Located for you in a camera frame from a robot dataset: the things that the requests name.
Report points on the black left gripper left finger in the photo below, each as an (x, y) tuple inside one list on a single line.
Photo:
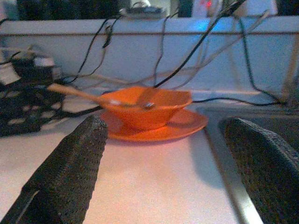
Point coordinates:
[(65, 168)]

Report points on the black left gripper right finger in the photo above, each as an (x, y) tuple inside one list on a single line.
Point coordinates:
[(268, 177)]

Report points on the orange plastic bowl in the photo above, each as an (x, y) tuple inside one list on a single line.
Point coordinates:
[(144, 114)]

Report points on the orange plastic plate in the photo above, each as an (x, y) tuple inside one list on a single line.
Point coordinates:
[(187, 127)]

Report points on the stainless steel sink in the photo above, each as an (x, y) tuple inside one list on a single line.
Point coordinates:
[(236, 189)]

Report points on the black power strip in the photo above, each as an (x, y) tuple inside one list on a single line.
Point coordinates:
[(23, 129)]

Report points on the black plug adapter stack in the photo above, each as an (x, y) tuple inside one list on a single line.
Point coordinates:
[(30, 70)]

